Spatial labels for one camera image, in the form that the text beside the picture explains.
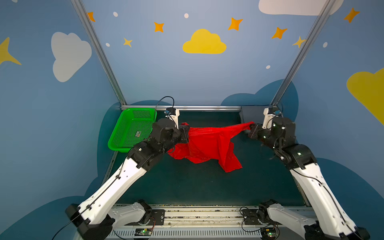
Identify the green plastic mesh basket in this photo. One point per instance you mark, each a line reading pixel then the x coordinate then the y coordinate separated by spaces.
pixel 130 121

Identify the left green circuit board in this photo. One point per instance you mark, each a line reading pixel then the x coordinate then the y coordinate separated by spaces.
pixel 143 232

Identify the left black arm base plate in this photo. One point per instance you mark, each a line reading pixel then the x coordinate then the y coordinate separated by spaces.
pixel 154 217

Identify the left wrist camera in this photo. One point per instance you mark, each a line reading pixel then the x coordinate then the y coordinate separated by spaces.
pixel 173 114

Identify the right aluminium frame post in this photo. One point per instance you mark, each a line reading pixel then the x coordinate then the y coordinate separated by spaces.
pixel 305 48

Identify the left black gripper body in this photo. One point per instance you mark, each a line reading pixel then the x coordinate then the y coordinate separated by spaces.
pixel 184 133

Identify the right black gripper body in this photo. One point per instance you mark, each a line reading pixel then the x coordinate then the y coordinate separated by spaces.
pixel 254 130

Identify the left aluminium frame post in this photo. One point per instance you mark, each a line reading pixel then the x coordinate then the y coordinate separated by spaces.
pixel 90 30

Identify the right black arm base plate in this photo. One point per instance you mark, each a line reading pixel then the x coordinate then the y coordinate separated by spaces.
pixel 253 217

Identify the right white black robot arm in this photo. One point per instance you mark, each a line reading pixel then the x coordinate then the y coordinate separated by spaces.
pixel 332 222

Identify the folded grey t shirt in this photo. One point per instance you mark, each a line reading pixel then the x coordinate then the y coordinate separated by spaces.
pixel 252 114

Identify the red t shirt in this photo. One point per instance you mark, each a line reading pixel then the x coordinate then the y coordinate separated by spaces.
pixel 211 144

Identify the aluminium frame post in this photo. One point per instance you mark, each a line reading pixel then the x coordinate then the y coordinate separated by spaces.
pixel 305 48
pixel 90 30

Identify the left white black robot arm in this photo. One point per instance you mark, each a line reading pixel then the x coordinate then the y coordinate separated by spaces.
pixel 95 217

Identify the green circuit board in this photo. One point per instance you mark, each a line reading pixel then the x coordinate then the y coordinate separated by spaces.
pixel 143 232
pixel 268 233

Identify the right green circuit board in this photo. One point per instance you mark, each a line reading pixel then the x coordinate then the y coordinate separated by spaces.
pixel 268 233

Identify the rear aluminium frame bar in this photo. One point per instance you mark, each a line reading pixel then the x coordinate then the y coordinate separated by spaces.
pixel 188 108

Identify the aluminium mounting rail bench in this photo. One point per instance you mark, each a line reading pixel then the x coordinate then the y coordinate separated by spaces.
pixel 198 223

